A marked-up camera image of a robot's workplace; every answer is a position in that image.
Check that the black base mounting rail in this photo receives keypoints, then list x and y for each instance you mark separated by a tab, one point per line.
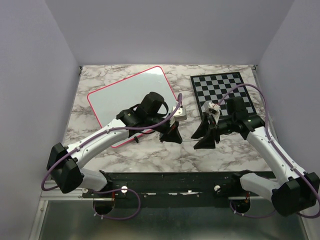
171	190

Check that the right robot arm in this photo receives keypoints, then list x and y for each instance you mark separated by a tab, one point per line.
294	189

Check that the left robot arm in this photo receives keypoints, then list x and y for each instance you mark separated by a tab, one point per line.
66	164

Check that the blue whiteboard marker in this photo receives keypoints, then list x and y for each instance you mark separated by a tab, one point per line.
190	140

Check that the black grey chessboard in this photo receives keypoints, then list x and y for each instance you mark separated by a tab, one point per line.
212	87

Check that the pink framed whiteboard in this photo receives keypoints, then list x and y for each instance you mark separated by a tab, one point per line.
106	102

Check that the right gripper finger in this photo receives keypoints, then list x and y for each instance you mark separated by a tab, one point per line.
203	127
207	141

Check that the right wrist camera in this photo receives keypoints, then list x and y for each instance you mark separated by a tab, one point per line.
212	109

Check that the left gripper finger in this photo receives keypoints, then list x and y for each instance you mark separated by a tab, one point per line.
174	134
165	137

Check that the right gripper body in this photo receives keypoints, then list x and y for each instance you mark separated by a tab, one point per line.
219	130

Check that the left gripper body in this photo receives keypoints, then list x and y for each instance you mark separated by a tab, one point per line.
166	127

